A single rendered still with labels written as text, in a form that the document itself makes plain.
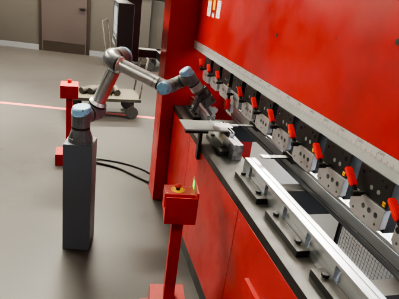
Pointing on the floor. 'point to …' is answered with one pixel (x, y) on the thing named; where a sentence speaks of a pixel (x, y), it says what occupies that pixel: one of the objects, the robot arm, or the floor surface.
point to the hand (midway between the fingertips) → (212, 117)
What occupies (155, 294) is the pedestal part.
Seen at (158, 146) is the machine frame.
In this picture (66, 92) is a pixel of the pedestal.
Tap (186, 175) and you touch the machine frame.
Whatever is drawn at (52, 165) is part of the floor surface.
